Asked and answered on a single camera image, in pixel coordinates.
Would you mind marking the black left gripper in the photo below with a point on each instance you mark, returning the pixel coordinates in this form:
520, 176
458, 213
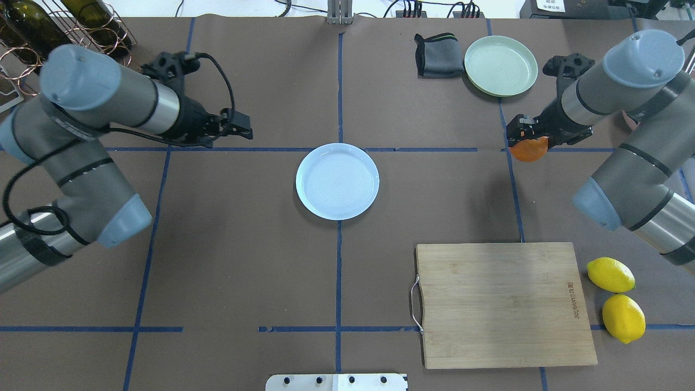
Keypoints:
191, 120

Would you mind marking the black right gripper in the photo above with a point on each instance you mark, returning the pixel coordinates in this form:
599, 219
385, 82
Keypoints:
554, 124

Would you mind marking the orange mandarin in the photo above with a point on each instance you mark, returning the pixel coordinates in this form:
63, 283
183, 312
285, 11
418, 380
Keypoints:
525, 151

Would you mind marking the light blue plate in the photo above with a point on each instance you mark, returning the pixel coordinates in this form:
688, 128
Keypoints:
337, 181

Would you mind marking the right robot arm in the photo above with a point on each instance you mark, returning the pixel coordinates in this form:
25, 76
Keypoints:
643, 77

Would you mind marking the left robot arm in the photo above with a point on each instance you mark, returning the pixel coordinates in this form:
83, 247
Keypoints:
86, 95

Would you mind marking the light green plate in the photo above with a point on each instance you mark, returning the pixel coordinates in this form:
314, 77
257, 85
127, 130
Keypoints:
500, 66

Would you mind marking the pink bowl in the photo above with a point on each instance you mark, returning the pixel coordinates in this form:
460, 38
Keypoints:
630, 122

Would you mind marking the grey folded cloth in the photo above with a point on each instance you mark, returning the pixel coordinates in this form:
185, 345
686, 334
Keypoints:
439, 56

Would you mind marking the lower yellow lemon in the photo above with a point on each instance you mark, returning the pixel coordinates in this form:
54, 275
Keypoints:
611, 275

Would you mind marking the yellow lemon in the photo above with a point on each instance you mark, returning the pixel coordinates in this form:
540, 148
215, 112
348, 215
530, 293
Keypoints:
623, 318
611, 275

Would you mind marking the bamboo cutting board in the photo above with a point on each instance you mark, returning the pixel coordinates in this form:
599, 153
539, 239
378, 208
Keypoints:
502, 305

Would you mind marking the dark wine bottle lower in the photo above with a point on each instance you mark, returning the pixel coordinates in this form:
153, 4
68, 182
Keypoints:
101, 26

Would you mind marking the dark wine bottle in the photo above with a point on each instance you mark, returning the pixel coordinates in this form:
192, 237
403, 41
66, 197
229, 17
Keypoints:
11, 39
101, 26
31, 22

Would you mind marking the upper yellow lemon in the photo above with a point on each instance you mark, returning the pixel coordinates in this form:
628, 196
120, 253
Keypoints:
623, 318

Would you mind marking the dark wine bottle upper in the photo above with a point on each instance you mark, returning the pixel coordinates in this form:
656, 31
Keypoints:
31, 22

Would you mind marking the copper wire wine rack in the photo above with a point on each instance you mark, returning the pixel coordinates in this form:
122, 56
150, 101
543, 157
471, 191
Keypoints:
73, 30

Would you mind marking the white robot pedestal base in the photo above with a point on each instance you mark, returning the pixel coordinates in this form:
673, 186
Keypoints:
358, 381

